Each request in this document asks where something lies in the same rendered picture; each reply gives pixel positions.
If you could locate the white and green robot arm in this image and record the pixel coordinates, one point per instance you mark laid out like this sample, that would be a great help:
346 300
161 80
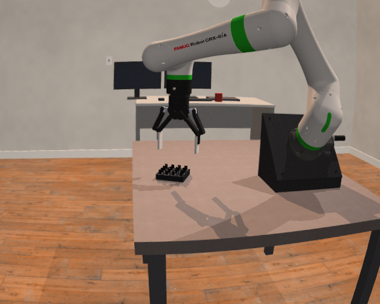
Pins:
274 26

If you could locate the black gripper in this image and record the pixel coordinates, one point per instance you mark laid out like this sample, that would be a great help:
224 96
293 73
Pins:
178 108

